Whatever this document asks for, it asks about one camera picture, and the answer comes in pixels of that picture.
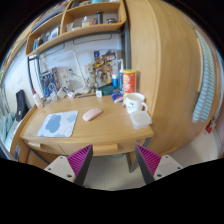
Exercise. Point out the pink computer mouse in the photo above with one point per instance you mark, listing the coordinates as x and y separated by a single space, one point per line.
92 114

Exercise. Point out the white bottle red cap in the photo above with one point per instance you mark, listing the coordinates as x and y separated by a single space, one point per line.
38 101

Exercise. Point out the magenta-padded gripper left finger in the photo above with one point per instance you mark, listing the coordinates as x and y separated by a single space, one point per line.
78 161

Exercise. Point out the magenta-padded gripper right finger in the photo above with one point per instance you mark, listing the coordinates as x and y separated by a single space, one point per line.
150 161

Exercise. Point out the red chips can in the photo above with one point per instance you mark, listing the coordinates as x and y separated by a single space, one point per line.
129 81

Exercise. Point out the brown tree-creature figure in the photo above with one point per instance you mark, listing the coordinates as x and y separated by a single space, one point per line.
92 76

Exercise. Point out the colourful poster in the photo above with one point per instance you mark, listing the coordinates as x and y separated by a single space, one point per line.
106 65

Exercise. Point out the teal blanket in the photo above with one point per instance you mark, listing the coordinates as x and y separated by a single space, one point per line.
6 126

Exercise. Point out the white mug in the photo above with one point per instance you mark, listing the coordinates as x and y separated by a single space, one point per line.
134 102

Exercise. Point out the white blue-cloud mouse pad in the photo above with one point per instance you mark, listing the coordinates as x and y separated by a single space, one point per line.
58 124

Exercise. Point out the blue white snack packet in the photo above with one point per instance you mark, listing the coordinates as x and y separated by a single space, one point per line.
117 96

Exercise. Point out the striped hanging towel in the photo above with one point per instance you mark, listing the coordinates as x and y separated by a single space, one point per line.
205 83

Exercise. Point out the blue bottle white cap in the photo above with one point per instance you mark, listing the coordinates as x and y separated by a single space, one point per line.
114 81

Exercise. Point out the white desk lamp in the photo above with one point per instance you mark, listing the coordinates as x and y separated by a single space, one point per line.
82 90

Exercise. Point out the wooden shelf unit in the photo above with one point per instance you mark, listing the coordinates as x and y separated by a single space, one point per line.
76 31

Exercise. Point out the clear plastic lidded container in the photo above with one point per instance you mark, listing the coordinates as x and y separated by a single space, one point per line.
140 119

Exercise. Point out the blue model kit box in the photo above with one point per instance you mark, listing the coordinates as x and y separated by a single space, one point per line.
48 82

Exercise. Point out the light wooden wardrobe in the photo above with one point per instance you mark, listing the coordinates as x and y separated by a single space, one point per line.
166 73

